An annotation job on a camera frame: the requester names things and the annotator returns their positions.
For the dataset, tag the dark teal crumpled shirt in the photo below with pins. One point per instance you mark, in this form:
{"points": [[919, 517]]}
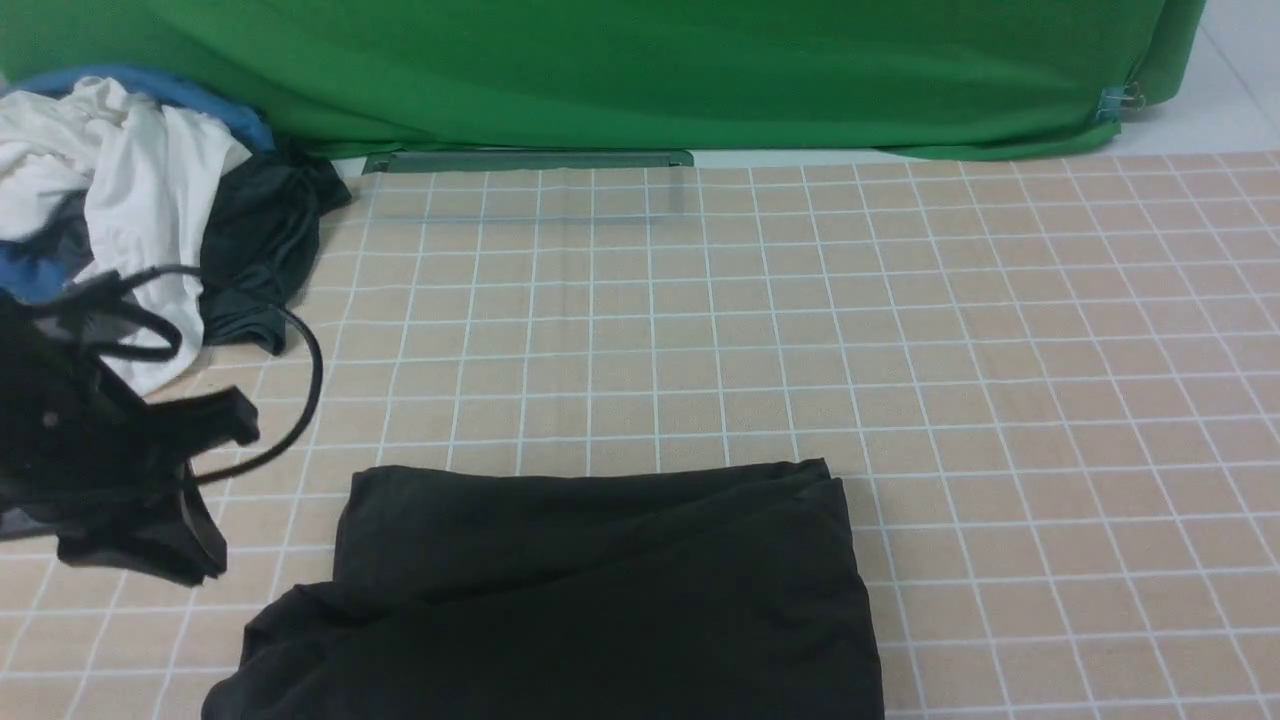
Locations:
{"points": [[244, 229]]}

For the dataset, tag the gray metal bar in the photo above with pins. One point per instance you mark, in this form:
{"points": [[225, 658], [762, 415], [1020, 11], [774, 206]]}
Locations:
{"points": [[500, 160]]}

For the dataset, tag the white crumpled shirt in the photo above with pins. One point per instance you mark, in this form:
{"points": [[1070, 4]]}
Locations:
{"points": [[130, 220]]}

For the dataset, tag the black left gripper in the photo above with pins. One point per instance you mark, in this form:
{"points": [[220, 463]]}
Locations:
{"points": [[84, 459]]}

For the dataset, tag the dark gray long-sleeve shirt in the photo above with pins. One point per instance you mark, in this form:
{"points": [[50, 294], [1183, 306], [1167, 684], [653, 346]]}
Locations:
{"points": [[729, 593]]}

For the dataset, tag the green backdrop cloth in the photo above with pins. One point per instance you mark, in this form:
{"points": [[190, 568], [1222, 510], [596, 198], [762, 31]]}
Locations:
{"points": [[946, 80]]}

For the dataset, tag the blue binder clip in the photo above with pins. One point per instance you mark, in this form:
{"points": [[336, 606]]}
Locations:
{"points": [[1117, 101]]}

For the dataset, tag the blue crumpled garment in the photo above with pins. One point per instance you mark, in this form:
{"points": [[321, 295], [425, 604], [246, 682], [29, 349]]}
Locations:
{"points": [[200, 100]]}

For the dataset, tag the beige checkered tablecloth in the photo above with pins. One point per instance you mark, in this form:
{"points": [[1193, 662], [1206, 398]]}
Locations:
{"points": [[1052, 389]]}

